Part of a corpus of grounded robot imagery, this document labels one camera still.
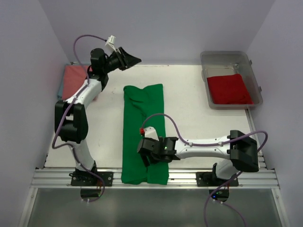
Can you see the clear plastic bin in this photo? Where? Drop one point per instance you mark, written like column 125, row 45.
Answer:
column 220, row 63

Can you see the aluminium mounting rail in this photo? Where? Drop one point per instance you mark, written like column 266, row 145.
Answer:
column 180, row 178

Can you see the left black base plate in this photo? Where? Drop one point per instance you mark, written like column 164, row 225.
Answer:
column 83, row 178

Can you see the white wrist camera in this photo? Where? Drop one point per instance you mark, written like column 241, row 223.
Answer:
column 110, row 44
column 149, row 132

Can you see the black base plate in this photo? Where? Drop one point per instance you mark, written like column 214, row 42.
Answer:
column 208, row 179
column 83, row 178

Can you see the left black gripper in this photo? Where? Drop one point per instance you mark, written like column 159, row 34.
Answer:
column 126, row 61

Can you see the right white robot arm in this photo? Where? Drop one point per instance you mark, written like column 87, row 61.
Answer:
column 238, row 153

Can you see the pink folded shirt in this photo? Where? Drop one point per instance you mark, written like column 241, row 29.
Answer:
column 73, row 78

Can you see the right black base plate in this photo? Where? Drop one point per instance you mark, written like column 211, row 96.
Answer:
column 208, row 179

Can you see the green polo shirt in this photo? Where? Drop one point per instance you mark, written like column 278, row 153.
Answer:
column 139, row 104

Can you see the red folded shirt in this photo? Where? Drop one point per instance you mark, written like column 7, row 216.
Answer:
column 229, row 90

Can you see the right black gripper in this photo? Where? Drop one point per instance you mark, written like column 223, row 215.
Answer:
column 145, row 160

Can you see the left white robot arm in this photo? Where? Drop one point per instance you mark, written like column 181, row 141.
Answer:
column 71, row 124

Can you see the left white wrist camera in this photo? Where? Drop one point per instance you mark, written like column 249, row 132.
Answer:
column 110, row 44

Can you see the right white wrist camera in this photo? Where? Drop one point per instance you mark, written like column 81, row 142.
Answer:
column 149, row 132

